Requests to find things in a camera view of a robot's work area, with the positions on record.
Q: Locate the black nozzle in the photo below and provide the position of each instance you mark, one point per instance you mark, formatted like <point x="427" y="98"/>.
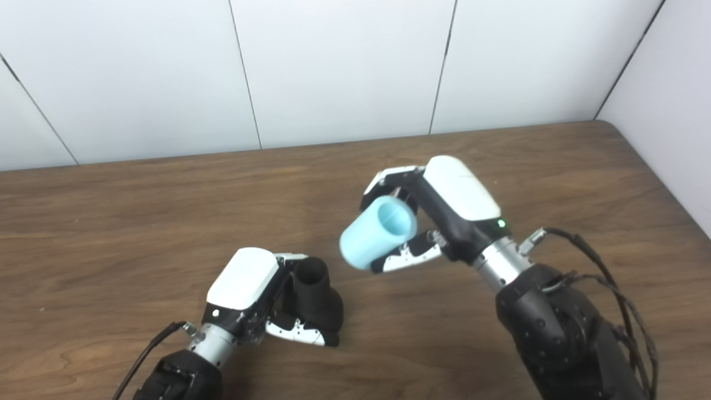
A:
<point x="316" y="300"/>

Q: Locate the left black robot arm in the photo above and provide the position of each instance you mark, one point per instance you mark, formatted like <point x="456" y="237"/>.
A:
<point x="189" y="369"/>

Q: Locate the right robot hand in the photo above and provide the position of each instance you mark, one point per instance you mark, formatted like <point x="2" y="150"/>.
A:
<point x="461" y="194"/>

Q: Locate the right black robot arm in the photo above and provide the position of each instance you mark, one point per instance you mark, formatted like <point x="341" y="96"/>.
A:
<point x="561" y="333"/>

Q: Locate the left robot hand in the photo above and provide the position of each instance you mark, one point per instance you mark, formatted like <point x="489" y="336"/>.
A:
<point x="241" y="280"/>

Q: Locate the light blue cylinder cup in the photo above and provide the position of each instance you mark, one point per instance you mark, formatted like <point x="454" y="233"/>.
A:
<point x="372" y="236"/>

